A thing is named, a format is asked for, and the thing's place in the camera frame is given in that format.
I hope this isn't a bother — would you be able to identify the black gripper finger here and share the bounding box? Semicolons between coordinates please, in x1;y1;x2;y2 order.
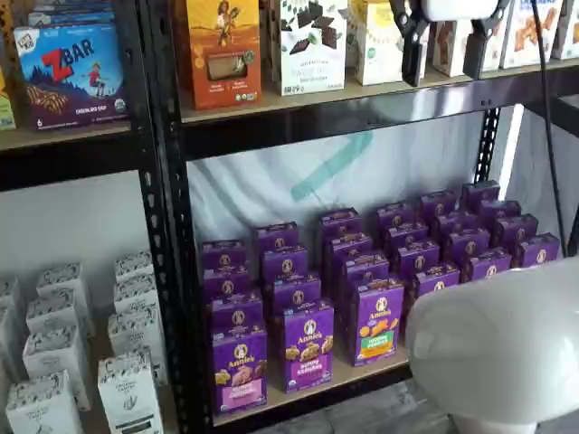
389;0;432;88
463;0;511;81

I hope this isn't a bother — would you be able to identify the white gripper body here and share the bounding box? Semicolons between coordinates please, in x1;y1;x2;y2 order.
422;0;498;22

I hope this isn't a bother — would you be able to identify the white brown crackers box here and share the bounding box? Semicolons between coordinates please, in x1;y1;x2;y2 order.
429;17;503;77

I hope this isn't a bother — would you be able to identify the white yellow Simple Mills box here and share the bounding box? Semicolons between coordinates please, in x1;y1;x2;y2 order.
348;0;430;87

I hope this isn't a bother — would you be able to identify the white blue crackers box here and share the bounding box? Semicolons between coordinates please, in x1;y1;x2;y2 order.
497;0;566;71

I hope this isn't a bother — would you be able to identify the white snack box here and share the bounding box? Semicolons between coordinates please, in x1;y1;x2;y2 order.
550;0;579;61

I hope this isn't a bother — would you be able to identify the white Sweet Thins chocolate box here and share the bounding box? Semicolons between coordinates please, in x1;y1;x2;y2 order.
270;0;349;97

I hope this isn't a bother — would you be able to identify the purple Annie's box green patch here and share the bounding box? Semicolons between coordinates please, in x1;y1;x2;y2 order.
326;231;375;263
346;278;406;368
317;207;364;241
338;251;391;290

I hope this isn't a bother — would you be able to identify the orange cracker box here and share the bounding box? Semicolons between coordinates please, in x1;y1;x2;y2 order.
184;0;263;111

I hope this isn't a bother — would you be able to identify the blue flat snack box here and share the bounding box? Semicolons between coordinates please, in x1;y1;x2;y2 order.
26;0;117;28

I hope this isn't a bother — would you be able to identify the blue Z Bar box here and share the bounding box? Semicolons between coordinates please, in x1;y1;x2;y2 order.
12;22;131;132

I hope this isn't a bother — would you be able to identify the white patterned pantry box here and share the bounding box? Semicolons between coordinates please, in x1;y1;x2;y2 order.
111;274;160;317
24;288;95;338
97;351;165;434
112;250;156;284
21;324;92;410
0;307;22;385
0;274;26;326
34;260;95;302
107;310;167;385
5;369;86;434

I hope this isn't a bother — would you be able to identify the green yellow snack box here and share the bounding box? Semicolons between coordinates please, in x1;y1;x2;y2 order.
0;65;17;132

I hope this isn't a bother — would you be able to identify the white plastic backdrop sheet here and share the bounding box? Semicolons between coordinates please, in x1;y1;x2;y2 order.
185;102;569;290

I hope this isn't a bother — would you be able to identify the black cable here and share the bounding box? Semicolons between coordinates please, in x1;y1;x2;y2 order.
528;0;571;261

